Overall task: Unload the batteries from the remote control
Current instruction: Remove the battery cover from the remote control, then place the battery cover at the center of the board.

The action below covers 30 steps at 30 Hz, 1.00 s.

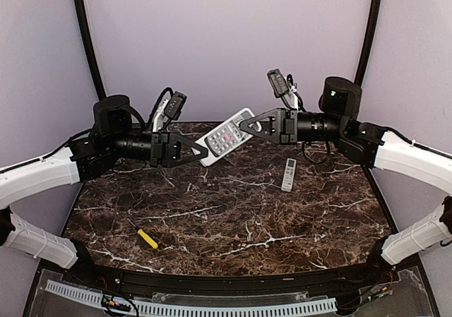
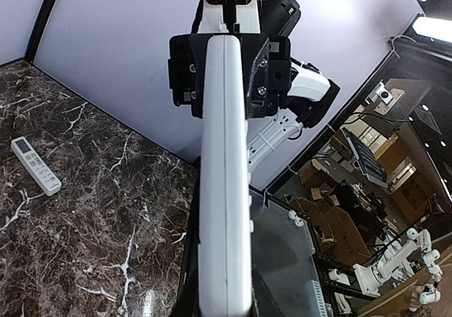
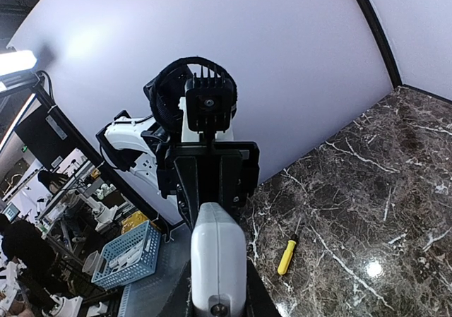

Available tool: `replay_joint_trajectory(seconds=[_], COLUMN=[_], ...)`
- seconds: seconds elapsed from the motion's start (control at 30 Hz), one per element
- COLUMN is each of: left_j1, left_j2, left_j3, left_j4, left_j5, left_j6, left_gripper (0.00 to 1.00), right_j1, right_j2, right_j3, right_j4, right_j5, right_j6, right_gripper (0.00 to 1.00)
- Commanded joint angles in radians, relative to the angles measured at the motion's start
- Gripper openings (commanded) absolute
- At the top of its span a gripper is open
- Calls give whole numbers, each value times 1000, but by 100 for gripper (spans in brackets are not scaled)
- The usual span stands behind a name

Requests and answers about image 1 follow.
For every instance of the black frame post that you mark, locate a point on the black frame post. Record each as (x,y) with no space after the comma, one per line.
(368,40)
(84,28)

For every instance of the white slotted cable duct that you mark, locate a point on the white slotted cable duct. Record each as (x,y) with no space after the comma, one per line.
(96,299)

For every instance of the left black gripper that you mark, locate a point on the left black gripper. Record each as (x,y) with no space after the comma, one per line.
(160,149)

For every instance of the yellow handled screwdriver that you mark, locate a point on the yellow handled screwdriver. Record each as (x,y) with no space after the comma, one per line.
(140,232)

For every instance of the left black frame post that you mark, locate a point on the left black frame post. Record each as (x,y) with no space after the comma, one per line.
(84,28)

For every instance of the large white remote control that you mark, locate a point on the large white remote control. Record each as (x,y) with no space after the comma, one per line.
(225,137)

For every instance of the black front rail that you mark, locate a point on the black front rail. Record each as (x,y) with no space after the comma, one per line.
(345,280)

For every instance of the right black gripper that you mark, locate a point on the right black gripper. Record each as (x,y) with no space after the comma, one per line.
(288,125)

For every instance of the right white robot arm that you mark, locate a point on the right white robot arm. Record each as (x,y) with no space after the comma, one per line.
(370,146)

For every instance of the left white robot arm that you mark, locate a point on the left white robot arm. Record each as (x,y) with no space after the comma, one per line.
(118,132)

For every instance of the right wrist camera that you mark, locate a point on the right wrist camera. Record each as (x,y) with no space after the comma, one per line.
(278,83)

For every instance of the right black frame post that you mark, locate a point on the right black frame post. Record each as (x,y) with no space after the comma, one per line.
(368,40)

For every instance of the small white remote control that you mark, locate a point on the small white remote control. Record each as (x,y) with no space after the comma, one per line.
(289,175)

